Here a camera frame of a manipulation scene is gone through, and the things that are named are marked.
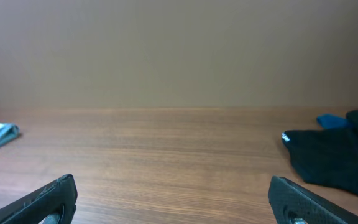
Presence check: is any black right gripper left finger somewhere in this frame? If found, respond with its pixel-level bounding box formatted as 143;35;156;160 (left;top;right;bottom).
0;174;78;224

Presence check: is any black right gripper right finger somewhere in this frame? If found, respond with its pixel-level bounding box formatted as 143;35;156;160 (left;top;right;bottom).
268;176;358;224

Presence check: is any black garment in pile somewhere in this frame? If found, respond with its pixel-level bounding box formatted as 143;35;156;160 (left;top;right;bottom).
282;110;358;195

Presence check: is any blue garment in pile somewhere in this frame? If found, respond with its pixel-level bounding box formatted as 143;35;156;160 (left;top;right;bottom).
316;114;352;129

